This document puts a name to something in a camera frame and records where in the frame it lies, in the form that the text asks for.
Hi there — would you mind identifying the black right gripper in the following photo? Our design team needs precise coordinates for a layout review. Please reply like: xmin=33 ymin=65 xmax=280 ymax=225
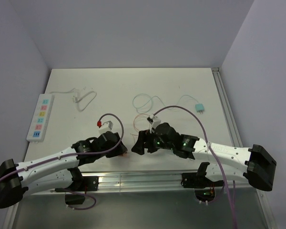
xmin=131 ymin=129 xmax=174 ymax=155

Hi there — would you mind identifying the pink charger cable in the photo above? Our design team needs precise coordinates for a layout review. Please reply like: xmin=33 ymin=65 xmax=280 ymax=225
xmin=130 ymin=114 xmax=150 ymax=144

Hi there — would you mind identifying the teal charger cable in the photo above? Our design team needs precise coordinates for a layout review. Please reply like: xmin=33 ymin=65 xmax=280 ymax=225
xmin=133 ymin=93 xmax=197 ymax=114

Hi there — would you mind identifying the white multicolour power strip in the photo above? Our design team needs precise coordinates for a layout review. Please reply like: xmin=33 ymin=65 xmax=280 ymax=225
xmin=26 ymin=94 xmax=54 ymax=142

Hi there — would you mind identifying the teal charger plug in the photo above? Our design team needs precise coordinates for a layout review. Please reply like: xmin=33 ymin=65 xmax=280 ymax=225
xmin=195 ymin=103 xmax=204 ymax=114

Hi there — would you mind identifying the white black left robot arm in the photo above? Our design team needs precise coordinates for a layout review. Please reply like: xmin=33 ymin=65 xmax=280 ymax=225
xmin=0 ymin=131 xmax=127 ymax=209

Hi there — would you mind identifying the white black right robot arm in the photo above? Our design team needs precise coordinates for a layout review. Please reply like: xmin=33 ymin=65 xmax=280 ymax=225
xmin=131 ymin=123 xmax=276 ymax=191

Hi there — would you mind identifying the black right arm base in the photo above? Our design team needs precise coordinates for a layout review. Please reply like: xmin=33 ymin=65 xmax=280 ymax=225
xmin=181 ymin=172 xmax=225 ymax=204

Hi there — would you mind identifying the white power strip plug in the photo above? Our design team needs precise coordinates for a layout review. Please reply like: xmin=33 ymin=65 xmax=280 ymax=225
xmin=73 ymin=90 xmax=85 ymax=103

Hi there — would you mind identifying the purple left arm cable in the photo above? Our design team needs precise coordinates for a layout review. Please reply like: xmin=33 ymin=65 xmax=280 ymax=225
xmin=0 ymin=113 xmax=124 ymax=210

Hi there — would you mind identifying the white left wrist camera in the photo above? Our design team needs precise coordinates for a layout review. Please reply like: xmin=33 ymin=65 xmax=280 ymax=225
xmin=97 ymin=121 xmax=113 ymax=135

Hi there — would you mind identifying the white power strip cable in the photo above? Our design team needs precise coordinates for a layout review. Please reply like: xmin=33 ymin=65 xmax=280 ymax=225
xmin=49 ymin=87 xmax=97 ymax=113

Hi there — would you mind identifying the aluminium front rail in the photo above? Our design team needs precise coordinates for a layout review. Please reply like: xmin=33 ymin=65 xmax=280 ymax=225
xmin=14 ymin=171 xmax=263 ymax=196

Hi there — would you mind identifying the aluminium side rail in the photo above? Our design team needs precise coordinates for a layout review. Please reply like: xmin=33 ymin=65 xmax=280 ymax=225
xmin=211 ymin=68 xmax=243 ymax=147

